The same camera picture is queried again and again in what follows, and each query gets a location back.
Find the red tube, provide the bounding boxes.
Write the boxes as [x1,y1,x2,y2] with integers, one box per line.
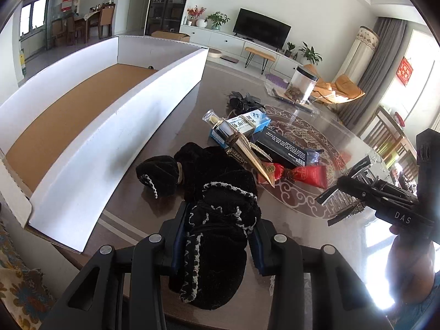
[258,163,328,190]

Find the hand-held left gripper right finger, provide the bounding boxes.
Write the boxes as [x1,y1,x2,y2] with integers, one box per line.
[248,218,394,330]

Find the leafy potted plant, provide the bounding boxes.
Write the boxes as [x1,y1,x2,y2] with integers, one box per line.
[298,42,323,66]

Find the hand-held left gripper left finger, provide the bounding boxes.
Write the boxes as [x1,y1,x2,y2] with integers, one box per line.
[39,202,189,330]

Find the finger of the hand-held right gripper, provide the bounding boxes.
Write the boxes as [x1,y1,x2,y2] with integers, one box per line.
[338,175,419,207]

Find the white television cabinet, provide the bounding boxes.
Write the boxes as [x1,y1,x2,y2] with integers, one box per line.
[180,24,305,76]

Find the standing air conditioner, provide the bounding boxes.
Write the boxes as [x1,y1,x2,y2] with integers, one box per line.
[339,26,380,87]

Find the orange lounge chair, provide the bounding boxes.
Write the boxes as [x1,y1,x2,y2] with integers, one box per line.
[302,64,365,106]

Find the person's right forearm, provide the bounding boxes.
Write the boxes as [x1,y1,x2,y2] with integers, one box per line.
[394,278,440,330]

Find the brown patterned glass desktop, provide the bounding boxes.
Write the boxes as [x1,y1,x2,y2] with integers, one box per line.
[58,60,425,330]

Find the large white cardboard box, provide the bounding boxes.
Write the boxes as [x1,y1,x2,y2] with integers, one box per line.
[0,35,209,254]

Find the black carton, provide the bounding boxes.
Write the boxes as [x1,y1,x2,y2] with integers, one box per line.
[255,127,310,171]

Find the dark glass cabinet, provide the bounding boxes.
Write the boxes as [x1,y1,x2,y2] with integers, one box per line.
[144,0,195,37]

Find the flat screen television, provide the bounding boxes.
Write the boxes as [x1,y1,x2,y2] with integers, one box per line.
[234,8,292,49]

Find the blue and white carton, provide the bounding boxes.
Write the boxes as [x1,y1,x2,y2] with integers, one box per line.
[210,108,271,144]

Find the red window decoration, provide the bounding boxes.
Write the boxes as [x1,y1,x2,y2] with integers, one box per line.
[396,57,413,87]

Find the black rhinestone hair clip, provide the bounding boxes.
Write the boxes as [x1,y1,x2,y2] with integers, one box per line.
[316,155,376,227]

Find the black velvet cloth white trim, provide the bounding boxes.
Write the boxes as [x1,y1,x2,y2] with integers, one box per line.
[136,142,262,305]

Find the green potted plant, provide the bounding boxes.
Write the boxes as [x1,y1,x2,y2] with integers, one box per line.
[206,11,230,31]

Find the grey curtain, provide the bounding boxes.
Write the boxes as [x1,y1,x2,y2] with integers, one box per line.
[339,17,408,128]

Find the dark wooden slatted chair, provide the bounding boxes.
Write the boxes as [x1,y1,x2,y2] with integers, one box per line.
[361,105,420,177]

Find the gold perfume bottle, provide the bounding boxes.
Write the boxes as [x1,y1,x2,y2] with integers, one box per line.
[205,109,276,188]

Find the wooden dining chair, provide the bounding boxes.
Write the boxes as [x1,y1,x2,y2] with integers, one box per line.
[87,7,114,40]
[51,13,77,46]

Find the pearl hair clip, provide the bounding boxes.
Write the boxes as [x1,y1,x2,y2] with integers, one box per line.
[223,119,273,163]

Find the red flowers in vase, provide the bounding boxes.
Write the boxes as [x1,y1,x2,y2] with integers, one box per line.
[186,6,208,28]

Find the wooden bench with metal legs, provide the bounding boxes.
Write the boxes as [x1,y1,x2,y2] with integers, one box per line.
[245,46,277,75]

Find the clear plastic jar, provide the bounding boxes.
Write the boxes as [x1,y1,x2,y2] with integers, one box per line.
[285,65,322,105]

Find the person's right hand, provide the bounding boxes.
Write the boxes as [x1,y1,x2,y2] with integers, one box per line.
[385,223,435,282]

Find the black flower hair accessory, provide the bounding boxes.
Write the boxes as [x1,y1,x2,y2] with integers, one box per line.
[227,90,266,111]

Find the brown cardboard box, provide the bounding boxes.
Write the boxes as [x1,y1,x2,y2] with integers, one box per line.
[151,31,191,43]

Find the floral cloth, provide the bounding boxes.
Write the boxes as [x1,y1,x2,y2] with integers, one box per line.
[0,223,58,330]

